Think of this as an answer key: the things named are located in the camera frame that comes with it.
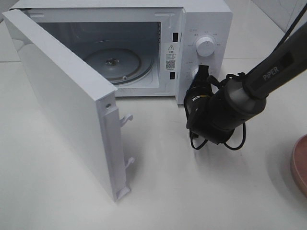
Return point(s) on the upper white power knob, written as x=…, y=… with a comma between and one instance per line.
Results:
x=205, y=45

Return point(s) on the pink round plate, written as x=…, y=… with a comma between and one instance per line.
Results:
x=299, y=164

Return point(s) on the glass microwave turntable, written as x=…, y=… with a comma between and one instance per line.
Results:
x=120, y=66

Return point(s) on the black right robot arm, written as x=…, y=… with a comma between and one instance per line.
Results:
x=214, y=109

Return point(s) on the lower white timer knob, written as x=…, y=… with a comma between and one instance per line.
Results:
x=194, y=73

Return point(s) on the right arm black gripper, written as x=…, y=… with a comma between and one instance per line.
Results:
x=196, y=104

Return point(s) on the white microwave oven body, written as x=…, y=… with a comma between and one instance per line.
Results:
x=144, y=26

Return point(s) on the white microwave door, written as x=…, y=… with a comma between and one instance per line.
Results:
x=78, y=100

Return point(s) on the white warning label sticker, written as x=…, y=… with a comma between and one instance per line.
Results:
x=170, y=55

